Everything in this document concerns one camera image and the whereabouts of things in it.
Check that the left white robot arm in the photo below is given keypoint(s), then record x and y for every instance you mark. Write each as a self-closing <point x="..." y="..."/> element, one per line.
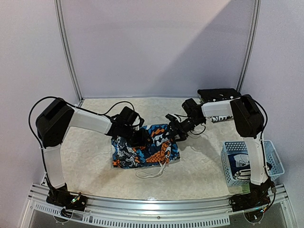
<point x="59" y="117"/>

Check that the blue orange patterned cloth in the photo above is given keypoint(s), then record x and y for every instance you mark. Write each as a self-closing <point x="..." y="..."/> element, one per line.
<point x="160" y="152"/>

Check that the light blue plastic basket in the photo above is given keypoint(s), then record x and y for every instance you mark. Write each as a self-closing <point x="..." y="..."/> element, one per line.
<point x="275" y="167"/>

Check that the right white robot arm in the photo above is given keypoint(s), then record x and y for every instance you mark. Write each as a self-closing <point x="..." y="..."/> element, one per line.
<point x="249" y="123"/>

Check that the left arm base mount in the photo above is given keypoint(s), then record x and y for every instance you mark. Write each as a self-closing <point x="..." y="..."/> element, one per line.
<point x="63" y="198"/>

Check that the folded black white shirt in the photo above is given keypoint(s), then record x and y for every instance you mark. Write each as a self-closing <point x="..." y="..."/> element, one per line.
<point x="220" y="118"/>

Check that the right aluminium frame post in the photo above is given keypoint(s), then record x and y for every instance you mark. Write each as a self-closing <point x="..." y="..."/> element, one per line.
<point x="250" y="44"/>

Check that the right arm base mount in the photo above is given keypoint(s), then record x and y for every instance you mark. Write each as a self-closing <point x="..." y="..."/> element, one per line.
<point x="239" y="202"/>

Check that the black garment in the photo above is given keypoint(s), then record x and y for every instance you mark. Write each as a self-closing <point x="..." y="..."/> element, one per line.
<point x="209" y="95"/>

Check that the aluminium frame post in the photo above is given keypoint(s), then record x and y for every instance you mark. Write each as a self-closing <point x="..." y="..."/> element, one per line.
<point x="66" y="49"/>
<point x="250" y="44"/>

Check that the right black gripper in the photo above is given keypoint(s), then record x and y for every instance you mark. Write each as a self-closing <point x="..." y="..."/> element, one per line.
<point x="177" y="129"/>

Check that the white striped cloth in basket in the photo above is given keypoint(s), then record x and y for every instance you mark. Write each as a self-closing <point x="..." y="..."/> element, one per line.
<point x="237" y="169"/>

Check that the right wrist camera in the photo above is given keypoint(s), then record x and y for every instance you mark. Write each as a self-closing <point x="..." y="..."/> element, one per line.
<point x="190" y="107"/>

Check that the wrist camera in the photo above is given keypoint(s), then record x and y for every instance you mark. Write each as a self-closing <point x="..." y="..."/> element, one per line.
<point x="190" y="107"/>
<point x="127" y="116"/>

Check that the left aluminium frame post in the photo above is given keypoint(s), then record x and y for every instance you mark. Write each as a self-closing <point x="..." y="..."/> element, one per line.
<point x="66" y="49"/>

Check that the aluminium front rail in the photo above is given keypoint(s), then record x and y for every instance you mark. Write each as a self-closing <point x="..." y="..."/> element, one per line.
<point x="119" y="213"/>

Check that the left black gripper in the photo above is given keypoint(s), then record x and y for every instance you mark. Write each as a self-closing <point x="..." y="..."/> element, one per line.
<point x="142" y="140"/>

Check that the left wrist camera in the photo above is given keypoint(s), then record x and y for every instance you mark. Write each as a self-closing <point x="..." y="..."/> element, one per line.
<point x="127" y="116"/>

